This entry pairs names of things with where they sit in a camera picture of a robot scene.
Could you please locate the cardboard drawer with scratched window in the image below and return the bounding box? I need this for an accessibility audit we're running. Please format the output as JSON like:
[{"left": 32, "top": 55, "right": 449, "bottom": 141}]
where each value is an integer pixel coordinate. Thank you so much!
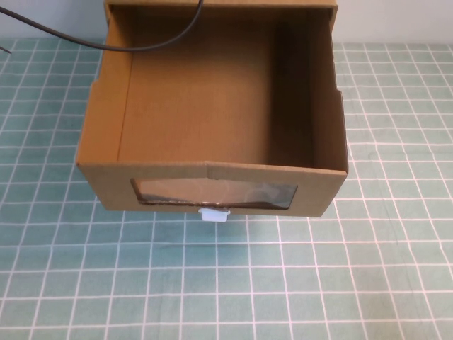
[{"left": 76, "top": 4, "right": 350, "bottom": 217}]

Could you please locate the white plastic drawer handle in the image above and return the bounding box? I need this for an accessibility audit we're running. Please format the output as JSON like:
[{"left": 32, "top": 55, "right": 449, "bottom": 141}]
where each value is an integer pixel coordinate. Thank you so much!
[{"left": 197, "top": 208, "right": 231, "bottom": 223}]

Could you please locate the brown cardboard shoe box shell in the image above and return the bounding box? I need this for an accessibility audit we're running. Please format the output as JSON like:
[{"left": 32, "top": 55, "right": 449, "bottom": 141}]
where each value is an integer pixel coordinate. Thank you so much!
[{"left": 103, "top": 0, "right": 339, "bottom": 26}]

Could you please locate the black cable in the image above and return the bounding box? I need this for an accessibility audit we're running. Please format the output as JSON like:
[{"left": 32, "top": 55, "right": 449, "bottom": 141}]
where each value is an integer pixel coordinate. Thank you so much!
[{"left": 0, "top": 0, "right": 205, "bottom": 52}]

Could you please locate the blue grid cutting mat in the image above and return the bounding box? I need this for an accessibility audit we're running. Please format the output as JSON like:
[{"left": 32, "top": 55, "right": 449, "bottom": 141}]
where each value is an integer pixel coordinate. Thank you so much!
[{"left": 0, "top": 38, "right": 453, "bottom": 340}]

